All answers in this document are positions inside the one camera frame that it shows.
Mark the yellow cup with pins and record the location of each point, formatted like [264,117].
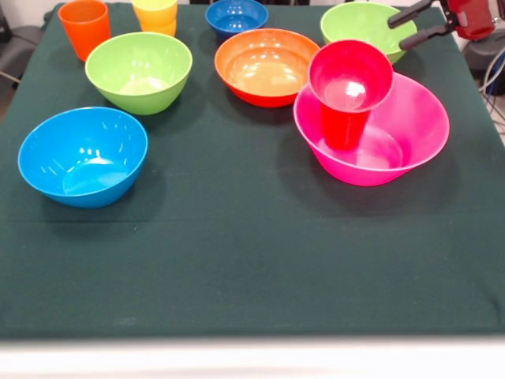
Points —
[154,12]

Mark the light blue bowl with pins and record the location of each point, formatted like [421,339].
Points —
[79,158]

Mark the orange bowl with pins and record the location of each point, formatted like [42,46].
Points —
[260,67]

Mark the small crimson pink bowl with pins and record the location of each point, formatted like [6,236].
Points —
[347,67]

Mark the large magenta bowl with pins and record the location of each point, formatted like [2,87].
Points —
[418,118]

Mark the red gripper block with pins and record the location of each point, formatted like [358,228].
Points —
[469,17]

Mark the orange cup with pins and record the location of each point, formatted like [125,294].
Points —
[84,27]

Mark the lime green bowl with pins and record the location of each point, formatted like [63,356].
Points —
[355,19]
[138,98]

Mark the dark green table cloth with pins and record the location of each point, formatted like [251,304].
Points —
[252,276]

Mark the red cup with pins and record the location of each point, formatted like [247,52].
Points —
[345,130]

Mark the small dark blue bowl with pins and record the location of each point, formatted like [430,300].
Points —
[236,17]

